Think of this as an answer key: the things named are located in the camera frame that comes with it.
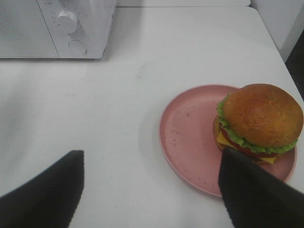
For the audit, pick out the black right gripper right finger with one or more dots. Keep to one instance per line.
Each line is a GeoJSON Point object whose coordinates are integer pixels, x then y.
{"type": "Point", "coordinates": [256, 199]}

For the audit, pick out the pink round plate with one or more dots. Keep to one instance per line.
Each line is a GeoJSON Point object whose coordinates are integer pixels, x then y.
{"type": "Point", "coordinates": [187, 139]}

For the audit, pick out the burger with lettuce and cheese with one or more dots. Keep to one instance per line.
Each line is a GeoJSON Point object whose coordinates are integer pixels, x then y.
{"type": "Point", "coordinates": [262, 121]}

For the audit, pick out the white microwave knob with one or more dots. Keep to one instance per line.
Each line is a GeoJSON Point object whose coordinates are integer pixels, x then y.
{"type": "Point", "coordinates": [67, 21]}

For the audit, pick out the round white door button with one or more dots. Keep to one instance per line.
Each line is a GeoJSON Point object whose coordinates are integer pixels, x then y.
{"type": "Point", "coordinates": [77, 47]}

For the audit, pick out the white microwave oven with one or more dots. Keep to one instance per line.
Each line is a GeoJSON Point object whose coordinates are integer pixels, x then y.
{"type": "Point", "coordinates": [55, 28]}

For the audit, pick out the white microwave door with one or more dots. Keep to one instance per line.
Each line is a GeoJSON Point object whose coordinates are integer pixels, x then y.
{"type": "Point", "coordinates": [23, 31]}

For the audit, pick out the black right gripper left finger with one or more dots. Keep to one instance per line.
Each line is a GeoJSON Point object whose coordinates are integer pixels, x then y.
{"type": "Point", "coordinates": [49, 200]}

